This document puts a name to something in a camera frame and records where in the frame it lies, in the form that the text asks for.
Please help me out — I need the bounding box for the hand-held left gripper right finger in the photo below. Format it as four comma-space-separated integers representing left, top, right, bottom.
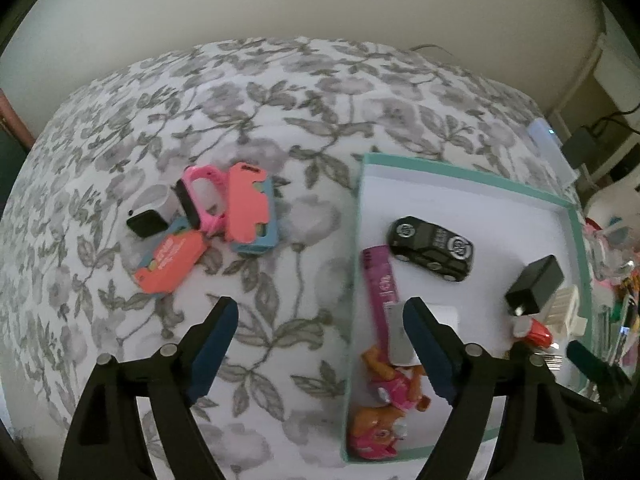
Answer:
402, 296, 586, 480

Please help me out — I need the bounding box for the black cube adapter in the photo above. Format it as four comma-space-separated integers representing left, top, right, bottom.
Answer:
504, 255, 566, 317

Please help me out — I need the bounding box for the black power adapter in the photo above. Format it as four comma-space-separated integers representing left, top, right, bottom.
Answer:
562, 127, 602, 169

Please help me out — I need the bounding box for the white device with light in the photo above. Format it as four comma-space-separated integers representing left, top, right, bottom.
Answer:
529, 117, 579, 189

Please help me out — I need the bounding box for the red toy with white cap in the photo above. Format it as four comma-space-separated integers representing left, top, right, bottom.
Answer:
512, 317, 554, 349

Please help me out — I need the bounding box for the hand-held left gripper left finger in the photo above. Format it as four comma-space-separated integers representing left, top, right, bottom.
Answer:
59, 296, 239, 480

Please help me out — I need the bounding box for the purple tube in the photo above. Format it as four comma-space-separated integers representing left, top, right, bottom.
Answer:
361, 245, 406, 356

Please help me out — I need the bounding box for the orange and pink dog figure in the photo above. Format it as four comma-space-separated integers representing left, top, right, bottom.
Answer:
361, 345, 432, 414
347, 404, 412, 461

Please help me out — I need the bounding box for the white rectangular block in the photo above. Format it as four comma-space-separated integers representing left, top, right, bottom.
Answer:
387, 302, 461, 367

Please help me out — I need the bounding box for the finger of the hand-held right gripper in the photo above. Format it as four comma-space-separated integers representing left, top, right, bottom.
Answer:
566, 340, 633, 403

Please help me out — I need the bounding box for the orange blue toy bus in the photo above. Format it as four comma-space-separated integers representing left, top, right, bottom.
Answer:
223, 161, 280, 256

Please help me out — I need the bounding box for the black toy car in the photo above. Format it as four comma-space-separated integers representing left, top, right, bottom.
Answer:
387, 216, 475, 283

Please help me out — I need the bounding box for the pink smartwatch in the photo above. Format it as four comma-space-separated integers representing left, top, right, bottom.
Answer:
175, 165, 234, 236

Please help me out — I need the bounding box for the black cable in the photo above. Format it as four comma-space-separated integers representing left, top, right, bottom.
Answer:
592, 104, 640, 137

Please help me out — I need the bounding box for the teal cardboard box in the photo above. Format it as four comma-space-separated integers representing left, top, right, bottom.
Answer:
341, 152, 596, 463

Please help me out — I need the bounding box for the white furniture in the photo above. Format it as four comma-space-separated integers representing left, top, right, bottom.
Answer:
580, 7, 640, 211

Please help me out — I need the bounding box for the white toy building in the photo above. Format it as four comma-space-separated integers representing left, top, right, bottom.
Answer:
542, 287, 589, 336

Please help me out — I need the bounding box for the salmon and blue card case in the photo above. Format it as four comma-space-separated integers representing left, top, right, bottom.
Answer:
132, 230, 206, 295

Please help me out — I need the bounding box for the clear plastic bin with clutter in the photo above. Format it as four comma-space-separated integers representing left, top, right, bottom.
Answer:
582, 215, 640, 391

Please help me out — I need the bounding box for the dark furniture with red edge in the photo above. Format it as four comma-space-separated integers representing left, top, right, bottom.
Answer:
0, 89, 37, 207

